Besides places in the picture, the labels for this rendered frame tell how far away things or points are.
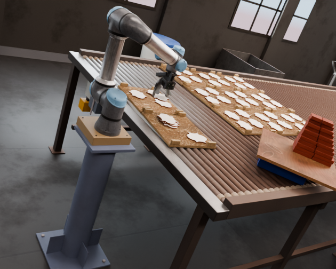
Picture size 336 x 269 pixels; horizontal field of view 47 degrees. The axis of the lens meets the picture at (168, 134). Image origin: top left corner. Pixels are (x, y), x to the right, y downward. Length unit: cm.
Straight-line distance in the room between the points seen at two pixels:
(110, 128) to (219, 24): 534
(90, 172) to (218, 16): 533
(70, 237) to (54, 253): 17
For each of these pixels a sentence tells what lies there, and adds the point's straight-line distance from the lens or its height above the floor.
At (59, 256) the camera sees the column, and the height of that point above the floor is 1.
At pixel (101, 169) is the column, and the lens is 227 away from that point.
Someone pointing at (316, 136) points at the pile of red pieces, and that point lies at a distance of 261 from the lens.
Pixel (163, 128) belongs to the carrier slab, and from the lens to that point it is 242.
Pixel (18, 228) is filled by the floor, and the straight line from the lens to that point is 285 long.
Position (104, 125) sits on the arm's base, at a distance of 215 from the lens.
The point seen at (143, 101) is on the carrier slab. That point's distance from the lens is 274.
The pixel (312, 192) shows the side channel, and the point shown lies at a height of 95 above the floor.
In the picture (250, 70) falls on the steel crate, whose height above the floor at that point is 60.
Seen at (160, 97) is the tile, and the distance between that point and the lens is 255.
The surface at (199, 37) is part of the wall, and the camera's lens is 710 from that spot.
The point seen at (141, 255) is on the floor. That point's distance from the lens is 287.
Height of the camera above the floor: 190
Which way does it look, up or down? 24 degrees down
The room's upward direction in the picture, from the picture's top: 20 degrees clockwise
